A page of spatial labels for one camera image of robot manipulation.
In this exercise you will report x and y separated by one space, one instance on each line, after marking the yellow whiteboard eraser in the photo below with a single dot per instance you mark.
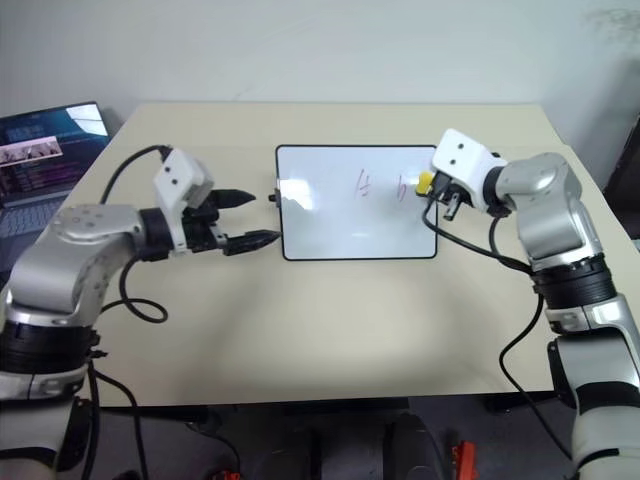
424 184

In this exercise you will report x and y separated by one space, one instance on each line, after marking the dark furniture piece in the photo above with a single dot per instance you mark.
625 160

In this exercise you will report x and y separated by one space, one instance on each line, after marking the red clamp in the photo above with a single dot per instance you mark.
462 452
226 474

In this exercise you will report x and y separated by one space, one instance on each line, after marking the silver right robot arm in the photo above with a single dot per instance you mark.
550 200

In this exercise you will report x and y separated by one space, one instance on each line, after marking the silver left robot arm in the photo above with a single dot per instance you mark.
75 250

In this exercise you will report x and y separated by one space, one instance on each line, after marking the dark rounded shape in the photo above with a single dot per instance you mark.
417 445

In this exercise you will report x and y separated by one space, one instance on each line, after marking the black table frame bar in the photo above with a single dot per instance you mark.
300 405

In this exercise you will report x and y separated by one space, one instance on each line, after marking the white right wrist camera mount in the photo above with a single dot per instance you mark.
465 155

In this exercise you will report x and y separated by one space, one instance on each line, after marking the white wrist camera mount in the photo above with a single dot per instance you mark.
465 155
177 180

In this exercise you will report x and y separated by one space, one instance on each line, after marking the black-framed whiteboard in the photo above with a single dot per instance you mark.
350 210

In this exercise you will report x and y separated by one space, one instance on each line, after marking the small black whiteboard clip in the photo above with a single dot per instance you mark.
273 197

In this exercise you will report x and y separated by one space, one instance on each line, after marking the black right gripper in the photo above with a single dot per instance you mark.
454 192

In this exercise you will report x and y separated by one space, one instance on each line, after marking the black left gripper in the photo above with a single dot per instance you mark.
202 230

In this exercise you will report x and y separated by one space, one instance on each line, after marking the open laptop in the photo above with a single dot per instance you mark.
45 150

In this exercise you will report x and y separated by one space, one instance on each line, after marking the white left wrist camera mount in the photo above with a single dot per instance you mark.
177 180

